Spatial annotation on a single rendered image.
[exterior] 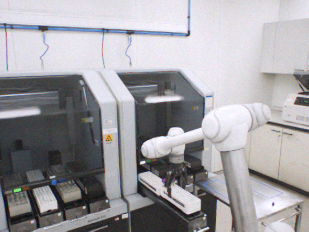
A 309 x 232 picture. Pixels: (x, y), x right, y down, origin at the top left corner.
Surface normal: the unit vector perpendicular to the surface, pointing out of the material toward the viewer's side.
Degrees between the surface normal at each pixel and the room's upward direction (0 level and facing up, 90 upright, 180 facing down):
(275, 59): 90
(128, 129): 90
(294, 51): 90
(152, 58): 90
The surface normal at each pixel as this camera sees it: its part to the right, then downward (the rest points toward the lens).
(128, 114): 0.54, 0.20
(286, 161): -0.84, 0.14
